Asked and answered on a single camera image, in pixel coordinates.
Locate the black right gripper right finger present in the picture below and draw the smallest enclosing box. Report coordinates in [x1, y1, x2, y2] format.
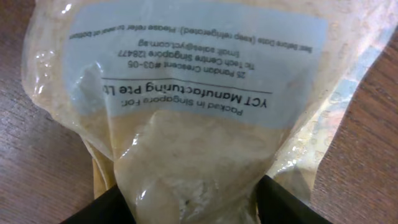
[256, 175, 331, 224]

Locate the beige brown cookie pouch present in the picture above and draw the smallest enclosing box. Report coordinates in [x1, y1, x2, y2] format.
[22, 0, 397, 223]

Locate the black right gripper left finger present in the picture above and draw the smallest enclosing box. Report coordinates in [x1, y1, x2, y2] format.
[60, 185, 136, 224]

